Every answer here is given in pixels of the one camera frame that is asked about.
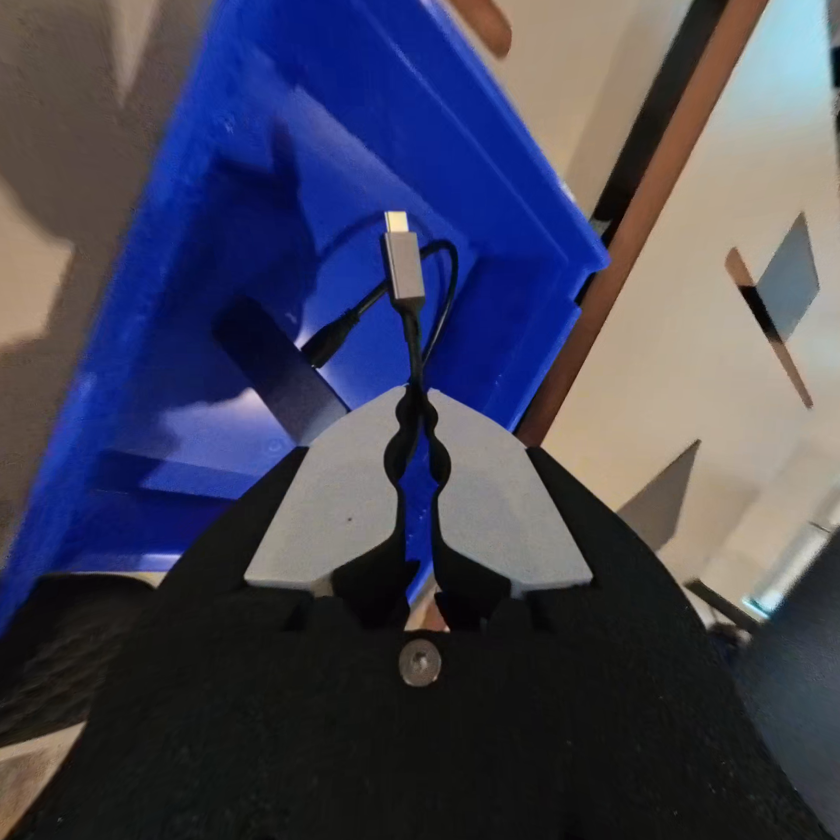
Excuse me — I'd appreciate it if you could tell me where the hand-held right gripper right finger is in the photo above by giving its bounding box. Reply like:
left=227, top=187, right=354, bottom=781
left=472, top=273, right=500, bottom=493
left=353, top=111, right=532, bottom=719
left=425, top=387, right=595, bottom=588

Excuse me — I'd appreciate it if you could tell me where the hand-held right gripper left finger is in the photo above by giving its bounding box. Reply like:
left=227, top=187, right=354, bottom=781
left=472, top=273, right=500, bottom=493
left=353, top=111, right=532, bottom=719
left=243, top=386, right=409, bottom=588

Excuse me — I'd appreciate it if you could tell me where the grey usb hub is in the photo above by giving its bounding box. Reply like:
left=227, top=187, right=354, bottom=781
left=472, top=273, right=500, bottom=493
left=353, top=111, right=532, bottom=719
left=213, top=298, right=352, bottom=444

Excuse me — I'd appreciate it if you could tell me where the short black hub cable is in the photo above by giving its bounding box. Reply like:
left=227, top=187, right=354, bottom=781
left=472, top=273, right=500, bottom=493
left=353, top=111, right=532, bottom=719
left=303, top=210, right=460, bottom=421

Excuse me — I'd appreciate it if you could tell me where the blue plastic bin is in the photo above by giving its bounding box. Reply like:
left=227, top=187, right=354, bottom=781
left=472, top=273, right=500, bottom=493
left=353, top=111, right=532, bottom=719
left=0, top=0, right=613, bottom=634

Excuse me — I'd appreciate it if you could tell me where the grey table brown edge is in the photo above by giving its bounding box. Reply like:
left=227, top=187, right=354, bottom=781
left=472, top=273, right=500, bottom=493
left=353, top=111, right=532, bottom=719
left=515, top=0, right=840, bottom=595

